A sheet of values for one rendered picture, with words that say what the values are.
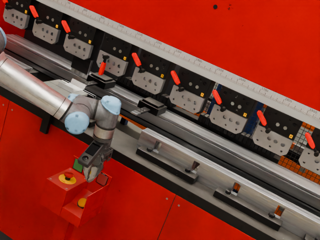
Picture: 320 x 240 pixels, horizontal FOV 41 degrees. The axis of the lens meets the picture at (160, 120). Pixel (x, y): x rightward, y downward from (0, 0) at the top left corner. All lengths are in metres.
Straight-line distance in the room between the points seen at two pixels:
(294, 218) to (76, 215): 0.88
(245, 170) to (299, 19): 0.79
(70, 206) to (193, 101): 0.67
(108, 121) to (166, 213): 0.56
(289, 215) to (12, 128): 1.39
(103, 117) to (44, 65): 1.09
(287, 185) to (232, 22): 0.82
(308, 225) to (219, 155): 0.55
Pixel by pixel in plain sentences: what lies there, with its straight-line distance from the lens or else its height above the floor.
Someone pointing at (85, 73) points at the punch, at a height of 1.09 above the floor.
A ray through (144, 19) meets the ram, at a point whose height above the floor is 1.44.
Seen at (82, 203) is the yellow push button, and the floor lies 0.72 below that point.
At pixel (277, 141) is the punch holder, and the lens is 1.79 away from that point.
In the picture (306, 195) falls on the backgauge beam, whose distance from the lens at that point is 2.11.
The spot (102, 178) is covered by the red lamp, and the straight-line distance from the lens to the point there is 1.80.
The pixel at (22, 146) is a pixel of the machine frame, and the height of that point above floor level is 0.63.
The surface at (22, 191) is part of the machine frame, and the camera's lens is 2.35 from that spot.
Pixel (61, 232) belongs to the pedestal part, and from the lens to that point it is 1.89.
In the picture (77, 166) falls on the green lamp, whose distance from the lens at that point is 1.85.
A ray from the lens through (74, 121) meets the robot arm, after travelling 1.41.
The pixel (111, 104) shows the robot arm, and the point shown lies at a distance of 1.53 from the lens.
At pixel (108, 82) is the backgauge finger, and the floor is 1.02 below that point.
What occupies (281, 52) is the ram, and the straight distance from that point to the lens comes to 1.73.
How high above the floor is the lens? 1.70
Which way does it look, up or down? 20 degrees down
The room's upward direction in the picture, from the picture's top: 20 degrees clockwise
